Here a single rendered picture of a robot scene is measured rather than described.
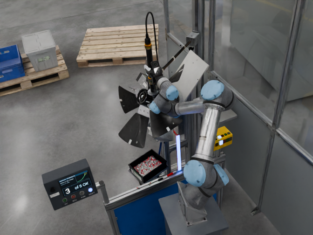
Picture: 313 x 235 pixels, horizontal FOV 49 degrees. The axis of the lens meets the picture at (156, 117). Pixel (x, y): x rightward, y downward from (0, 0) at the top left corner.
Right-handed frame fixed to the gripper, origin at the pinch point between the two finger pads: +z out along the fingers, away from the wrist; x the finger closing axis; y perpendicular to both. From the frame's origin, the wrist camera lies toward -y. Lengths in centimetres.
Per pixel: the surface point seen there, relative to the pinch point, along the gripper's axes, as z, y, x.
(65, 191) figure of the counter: -45, 34, -74
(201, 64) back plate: 3.8, 15.8, 41.8
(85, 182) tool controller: -45, 33, -62
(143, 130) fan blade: -5, 49, -11
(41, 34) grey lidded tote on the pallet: 317, 105, -42
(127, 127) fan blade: 3, 49, -20
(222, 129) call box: -37, 43, 34
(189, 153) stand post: 6, 105, 31
